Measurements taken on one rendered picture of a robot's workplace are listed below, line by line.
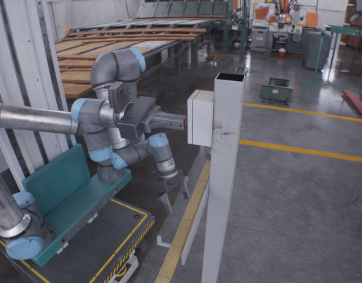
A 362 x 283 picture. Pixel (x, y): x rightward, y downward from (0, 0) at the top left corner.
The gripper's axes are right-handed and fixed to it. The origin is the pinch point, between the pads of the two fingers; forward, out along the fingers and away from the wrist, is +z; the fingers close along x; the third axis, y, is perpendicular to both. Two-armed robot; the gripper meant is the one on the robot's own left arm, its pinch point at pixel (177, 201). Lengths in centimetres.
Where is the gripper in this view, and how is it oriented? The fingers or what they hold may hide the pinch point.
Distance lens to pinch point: 110.0
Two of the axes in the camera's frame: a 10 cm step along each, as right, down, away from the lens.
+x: 5.6, -3.2, 7.7
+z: 2.8, 9.4, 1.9
